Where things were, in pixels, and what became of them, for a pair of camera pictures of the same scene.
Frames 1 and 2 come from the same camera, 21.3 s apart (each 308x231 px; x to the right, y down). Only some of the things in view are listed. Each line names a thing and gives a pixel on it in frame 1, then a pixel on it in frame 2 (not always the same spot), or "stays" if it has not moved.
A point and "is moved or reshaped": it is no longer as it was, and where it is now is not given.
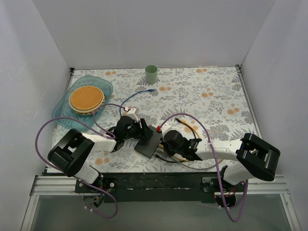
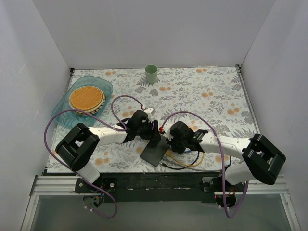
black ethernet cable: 173,161 → 179,168
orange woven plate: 85,99 stays
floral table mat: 169,120 stays
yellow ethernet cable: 196,131 → 169,153
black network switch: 147,146 is moved or reshaped
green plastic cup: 151,73 stays
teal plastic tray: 62,108 stays
